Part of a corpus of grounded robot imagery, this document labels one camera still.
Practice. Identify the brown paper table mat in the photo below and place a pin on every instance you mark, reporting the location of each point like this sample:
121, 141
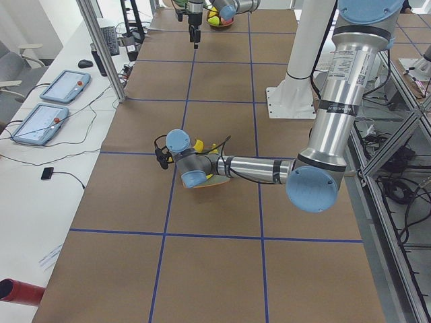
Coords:
143, 248

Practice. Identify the black keyboard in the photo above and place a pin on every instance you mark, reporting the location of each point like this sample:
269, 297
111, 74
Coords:
110, 37

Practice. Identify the aluminium frame post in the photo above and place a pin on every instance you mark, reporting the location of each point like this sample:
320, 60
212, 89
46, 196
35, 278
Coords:
91, 21

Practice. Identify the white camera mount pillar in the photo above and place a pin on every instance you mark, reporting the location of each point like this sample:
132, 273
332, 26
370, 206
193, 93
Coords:
292, 98

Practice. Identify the black water bottle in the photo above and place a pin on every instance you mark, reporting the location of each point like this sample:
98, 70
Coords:
97, 60

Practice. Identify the grey square plate orange rim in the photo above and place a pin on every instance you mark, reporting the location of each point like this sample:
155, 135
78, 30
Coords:
208, 180

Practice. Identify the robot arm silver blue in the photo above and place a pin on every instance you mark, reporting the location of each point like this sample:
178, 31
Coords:
228, 9
334, 50

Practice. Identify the near blue teach pendant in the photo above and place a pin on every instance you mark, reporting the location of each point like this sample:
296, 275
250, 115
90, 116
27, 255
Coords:
41, 125

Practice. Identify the blue teach pendant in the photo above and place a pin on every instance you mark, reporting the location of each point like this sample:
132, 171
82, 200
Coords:
41, 125
66, 87

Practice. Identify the black computer mouse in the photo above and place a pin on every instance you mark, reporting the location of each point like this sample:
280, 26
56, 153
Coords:
83, 64

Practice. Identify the red cylinder tube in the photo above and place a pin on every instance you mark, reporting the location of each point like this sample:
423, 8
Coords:
13, 291

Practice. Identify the wicker fruit basket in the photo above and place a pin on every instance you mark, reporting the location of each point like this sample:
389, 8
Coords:
221, 26

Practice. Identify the grey office chair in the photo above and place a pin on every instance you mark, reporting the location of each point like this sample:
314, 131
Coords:
20, 73

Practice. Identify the far blue teach pendant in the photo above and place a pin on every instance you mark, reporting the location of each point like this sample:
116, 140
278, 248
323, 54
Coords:
66, 87

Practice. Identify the small black box device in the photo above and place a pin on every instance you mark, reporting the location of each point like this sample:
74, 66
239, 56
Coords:
47, 173

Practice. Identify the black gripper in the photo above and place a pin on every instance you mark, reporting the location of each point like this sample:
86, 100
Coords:
174, 157
193, 17

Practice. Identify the green pear fruit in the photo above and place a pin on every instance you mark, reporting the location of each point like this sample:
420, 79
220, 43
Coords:
214, 20

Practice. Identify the red peach fruit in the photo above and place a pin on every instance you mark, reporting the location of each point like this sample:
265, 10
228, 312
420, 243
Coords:
226, 22

